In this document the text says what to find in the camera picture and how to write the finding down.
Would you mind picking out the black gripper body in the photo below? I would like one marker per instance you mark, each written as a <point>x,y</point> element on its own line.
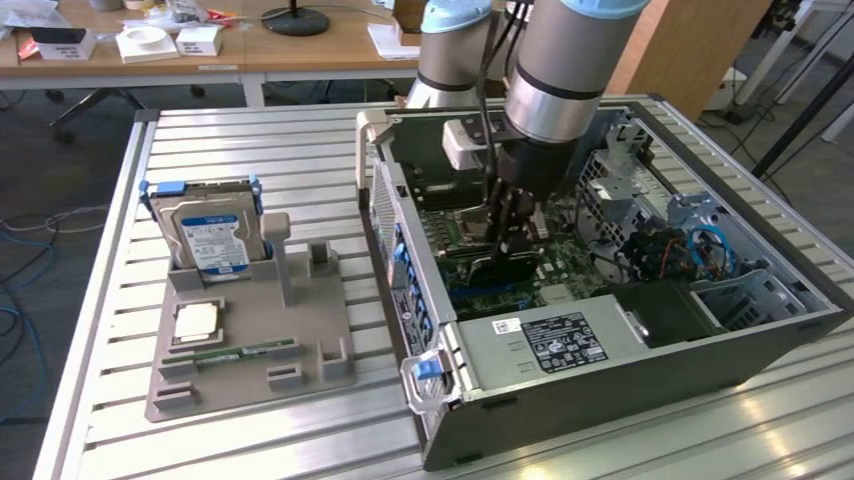
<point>540,165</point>

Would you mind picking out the black graphics card metal bracket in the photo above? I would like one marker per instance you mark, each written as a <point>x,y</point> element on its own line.
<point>514,275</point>

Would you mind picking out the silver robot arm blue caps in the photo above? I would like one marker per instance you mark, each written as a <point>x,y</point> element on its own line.
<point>554,65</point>

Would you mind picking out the CPU socket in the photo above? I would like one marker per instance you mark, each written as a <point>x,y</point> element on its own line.
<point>470,225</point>

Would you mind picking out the green RAM stick in slot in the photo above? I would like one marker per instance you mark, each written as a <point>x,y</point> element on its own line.
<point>467,254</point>

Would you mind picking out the green motherboard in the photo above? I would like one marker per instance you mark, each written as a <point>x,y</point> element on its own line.
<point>560,265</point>

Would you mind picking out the perforated metal disk bay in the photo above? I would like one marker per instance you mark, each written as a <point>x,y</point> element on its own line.
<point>614,190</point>

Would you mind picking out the blue expansion slot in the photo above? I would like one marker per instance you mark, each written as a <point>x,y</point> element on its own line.
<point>459,291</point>

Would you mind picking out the blue slot clip strip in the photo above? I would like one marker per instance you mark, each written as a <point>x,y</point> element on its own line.
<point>400,260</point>

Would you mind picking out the grey power supply unit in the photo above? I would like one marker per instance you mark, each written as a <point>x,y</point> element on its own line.
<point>494,360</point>

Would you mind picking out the blue case latch tab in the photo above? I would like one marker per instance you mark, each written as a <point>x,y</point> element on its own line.
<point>427,371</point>

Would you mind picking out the wooden cabinet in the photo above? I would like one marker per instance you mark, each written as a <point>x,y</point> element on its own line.
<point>694,50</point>

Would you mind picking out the white paper stack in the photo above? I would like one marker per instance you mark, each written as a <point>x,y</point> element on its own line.
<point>394,45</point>

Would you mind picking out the brown cardboard box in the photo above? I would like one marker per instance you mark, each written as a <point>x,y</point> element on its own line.
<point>407,15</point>

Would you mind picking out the slanted metal disk bay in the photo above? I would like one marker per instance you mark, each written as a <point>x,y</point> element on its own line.
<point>754,285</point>

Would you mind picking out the dark grey open PC case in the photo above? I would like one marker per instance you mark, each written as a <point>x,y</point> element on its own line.
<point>600,400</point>

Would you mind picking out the black stand leg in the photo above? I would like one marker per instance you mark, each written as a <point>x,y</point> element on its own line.
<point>794,130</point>

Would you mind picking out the grey parts rack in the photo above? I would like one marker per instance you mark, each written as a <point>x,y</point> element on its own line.
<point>267,320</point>

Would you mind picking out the wooden desk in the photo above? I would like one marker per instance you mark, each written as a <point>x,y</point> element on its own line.
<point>300,50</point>

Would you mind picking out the hard disk blue caddy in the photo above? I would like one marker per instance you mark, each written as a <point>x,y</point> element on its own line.
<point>207,240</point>

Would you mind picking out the black lamp base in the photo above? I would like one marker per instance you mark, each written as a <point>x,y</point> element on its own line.
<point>296,22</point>

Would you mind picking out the green RAM stick on holder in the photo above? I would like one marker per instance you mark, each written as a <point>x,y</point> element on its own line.
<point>227,354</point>

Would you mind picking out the silver CPU chip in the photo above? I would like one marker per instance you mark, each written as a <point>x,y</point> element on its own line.
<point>195,322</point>

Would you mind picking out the white labelled box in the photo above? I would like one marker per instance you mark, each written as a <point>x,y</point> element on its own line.
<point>199,42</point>

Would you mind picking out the white box with round tape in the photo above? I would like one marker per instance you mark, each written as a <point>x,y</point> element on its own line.
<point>147,47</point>

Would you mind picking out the black chair base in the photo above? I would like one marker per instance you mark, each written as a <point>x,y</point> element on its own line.
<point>87,107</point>

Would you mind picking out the white box black lid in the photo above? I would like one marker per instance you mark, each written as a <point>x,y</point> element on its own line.
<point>63,47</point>

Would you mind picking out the clear plastic bag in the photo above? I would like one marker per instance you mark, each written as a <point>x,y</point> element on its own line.
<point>29,12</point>

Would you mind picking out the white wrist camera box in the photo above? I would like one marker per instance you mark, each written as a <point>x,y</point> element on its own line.
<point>463,145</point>

